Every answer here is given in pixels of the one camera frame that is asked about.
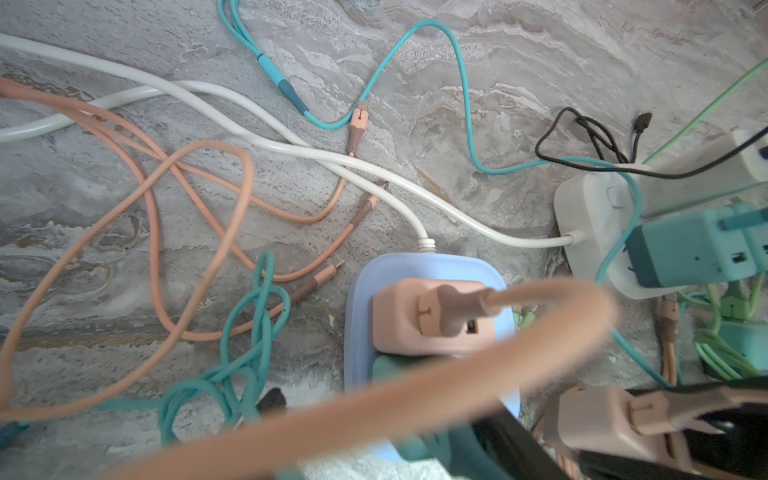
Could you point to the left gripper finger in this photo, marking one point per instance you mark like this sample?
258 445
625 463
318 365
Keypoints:
724 425

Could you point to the white power strip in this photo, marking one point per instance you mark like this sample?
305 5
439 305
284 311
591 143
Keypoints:
605 208

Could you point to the pink charger plug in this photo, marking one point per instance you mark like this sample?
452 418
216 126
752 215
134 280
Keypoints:
597 420
402 325

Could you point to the teal plug from blue strip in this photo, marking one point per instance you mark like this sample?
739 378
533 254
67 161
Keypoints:
457 449

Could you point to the blue power strip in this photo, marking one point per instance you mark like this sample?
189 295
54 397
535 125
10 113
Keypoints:
386 270

